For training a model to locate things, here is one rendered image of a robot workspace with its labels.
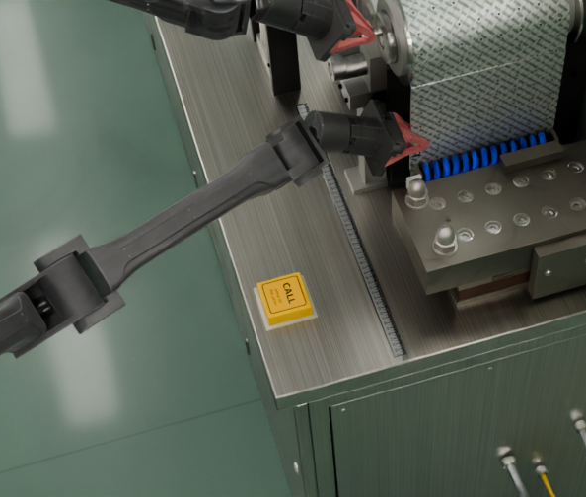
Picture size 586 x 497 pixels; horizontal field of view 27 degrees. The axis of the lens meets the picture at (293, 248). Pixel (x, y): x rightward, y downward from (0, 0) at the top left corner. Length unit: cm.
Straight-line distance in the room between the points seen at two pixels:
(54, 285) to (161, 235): 16
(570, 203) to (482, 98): 21
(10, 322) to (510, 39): 80
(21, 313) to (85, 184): 181
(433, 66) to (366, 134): 14
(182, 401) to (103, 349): 25
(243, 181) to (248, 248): 33
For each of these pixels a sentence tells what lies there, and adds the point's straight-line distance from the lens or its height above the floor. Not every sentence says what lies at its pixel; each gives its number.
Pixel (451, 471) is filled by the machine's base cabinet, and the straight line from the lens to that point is 226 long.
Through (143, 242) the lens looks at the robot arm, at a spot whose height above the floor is 123.
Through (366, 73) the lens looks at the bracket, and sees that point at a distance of 186.
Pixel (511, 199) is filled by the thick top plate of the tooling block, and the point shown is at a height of 103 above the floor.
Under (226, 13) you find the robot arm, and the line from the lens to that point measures 161.
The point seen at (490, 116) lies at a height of 110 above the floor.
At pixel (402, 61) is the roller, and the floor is 125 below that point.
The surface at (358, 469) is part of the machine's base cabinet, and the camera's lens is 213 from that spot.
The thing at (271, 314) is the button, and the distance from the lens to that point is 189.
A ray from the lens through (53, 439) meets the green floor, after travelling 292.
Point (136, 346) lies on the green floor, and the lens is 300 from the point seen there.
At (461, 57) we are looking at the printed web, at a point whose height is 124.
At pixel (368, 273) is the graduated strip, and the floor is 90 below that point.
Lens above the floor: 250
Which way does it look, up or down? 53 degrees down
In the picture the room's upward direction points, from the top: 6 degrees counter-clockwise
